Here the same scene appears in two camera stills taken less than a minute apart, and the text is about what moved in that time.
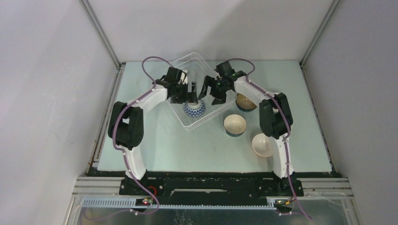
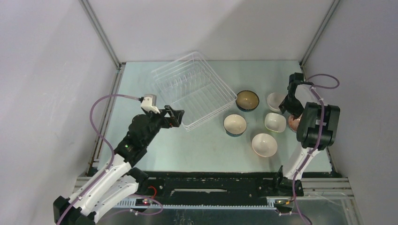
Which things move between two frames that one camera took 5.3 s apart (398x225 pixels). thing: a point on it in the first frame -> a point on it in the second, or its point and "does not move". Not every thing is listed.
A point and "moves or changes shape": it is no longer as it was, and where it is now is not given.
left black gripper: [189, 97] -> [175, 121]
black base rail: [213, 185] does not move
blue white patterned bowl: [195, 110] -> [264, 145]
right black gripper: [209, 81] -> [295, 111]
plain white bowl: [262, 145] moves or changes shape
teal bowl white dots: [235, 124] does not move
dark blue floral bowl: [244, 104] does not move
